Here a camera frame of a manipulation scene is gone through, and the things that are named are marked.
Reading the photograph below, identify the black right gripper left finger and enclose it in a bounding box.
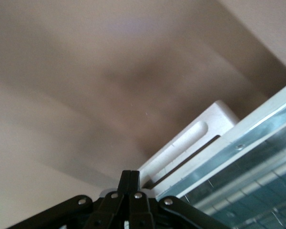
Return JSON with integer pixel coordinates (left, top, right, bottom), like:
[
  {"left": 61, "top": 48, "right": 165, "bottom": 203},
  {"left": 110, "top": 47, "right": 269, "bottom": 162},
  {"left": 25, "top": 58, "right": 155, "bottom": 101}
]
[{"left": 7, "top": 170, "right": 132, "bottom": 229}]

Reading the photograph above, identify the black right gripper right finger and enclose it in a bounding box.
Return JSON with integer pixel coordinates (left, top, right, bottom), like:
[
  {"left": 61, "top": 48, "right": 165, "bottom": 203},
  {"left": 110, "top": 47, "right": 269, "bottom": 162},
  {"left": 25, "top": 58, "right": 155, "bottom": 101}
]
[{"left": 130, "top": 170, "right": 229, "bottom": 229}]

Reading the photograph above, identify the oven door with handle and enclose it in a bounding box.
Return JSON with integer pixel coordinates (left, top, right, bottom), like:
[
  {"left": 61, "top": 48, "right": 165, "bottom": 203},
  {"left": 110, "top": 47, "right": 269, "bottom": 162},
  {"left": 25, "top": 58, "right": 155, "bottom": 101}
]
[{"left": 137, "top": 78, "right": 286, "bottom": 229}]

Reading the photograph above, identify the brown tablecloth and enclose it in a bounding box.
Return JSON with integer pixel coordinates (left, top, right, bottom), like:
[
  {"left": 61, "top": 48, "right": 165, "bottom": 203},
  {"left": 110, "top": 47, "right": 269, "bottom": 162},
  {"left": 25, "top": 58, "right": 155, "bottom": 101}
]
[{"left": 0, "top": 0, "right": 286, "bottom": 229}]

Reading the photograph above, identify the metal wire oven rack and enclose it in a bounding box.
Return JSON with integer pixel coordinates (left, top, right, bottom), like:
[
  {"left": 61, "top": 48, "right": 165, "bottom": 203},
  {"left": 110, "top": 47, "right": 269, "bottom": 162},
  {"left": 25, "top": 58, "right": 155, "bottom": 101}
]
[{"left": 193, "top": 156, "right": 286, "bottom": 229}]

